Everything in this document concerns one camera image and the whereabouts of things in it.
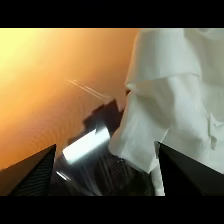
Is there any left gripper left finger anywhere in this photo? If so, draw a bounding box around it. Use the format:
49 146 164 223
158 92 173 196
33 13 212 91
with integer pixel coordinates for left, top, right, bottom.
0 143 57 197

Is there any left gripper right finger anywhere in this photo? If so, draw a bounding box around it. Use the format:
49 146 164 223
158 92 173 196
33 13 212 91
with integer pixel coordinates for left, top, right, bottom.
157 141 224 197

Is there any white shirt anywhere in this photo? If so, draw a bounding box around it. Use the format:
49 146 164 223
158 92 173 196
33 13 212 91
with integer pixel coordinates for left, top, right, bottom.
108 28 224 197

